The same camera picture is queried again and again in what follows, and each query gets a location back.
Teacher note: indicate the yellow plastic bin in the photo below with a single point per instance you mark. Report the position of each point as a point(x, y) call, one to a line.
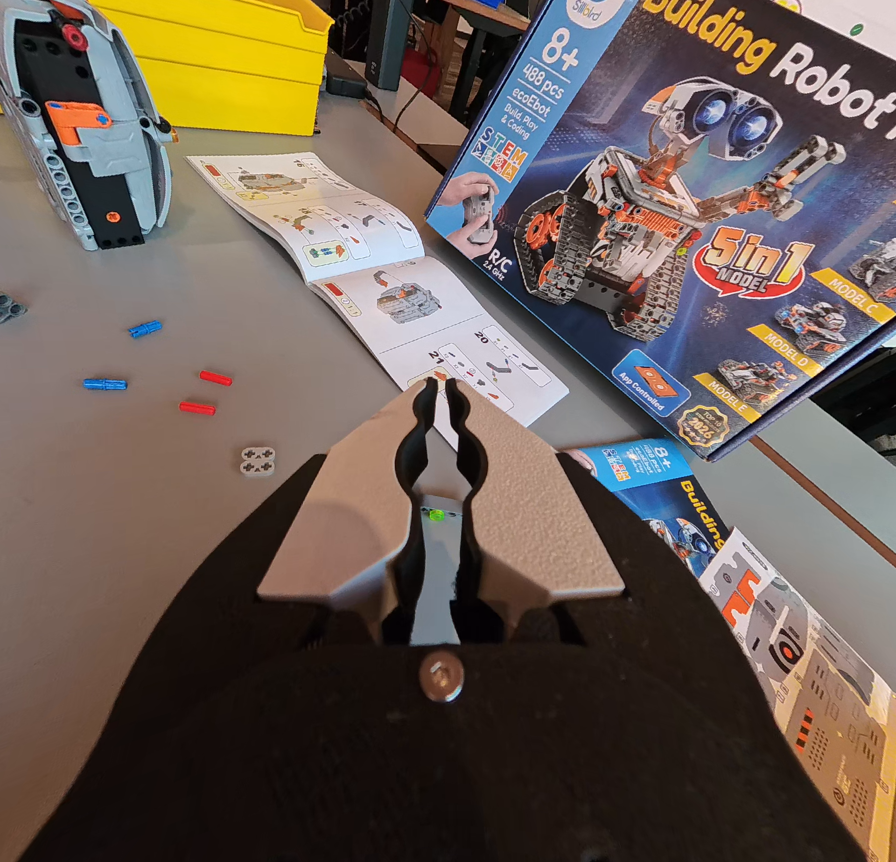
point(210, 92)

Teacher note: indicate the dark grey beam with pins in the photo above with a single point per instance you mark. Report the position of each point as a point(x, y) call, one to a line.
point(435, 514)

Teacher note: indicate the orange sticker sheets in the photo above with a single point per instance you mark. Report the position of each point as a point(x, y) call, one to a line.
point(826, 701)

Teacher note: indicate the long wooden table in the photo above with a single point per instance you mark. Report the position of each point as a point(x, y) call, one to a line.
point(490, 16)

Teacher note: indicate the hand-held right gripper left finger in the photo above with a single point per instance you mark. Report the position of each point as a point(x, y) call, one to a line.
point(336, 526)

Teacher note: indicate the light grey cross-hole connector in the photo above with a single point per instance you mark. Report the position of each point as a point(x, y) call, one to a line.
point(257, 454)
point(257, 468)

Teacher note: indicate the blue axle pin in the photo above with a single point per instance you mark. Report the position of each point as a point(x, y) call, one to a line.
point(145, 328)
point(105, 384)

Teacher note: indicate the grey desk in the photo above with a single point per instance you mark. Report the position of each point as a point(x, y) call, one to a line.
point(105, 526)

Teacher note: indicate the black charger box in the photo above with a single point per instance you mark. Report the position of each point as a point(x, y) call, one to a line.
point(346, 83)

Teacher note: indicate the open instruction booklet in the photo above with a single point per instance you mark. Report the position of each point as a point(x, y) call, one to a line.
point(315, 197)

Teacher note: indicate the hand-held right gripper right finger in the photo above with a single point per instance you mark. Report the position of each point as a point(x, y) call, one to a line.
point(546, 526)

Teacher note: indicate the red axle pin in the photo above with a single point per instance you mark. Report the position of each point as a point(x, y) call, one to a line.
point(197, 408)
point(215, 377)

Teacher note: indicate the partly built robot model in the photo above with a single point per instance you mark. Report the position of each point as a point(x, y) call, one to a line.
point(133, 169)

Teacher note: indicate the dark grey pin connector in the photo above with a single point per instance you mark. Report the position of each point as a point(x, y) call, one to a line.
point(10, 307)

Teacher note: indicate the blue manual booklet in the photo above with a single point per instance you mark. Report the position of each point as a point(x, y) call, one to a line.
point(651, 477)

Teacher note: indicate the black tall device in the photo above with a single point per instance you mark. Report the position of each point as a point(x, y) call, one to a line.
point(388, 29)

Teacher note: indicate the blue robot kit box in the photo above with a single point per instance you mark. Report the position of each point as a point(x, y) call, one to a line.
point(595, 71)

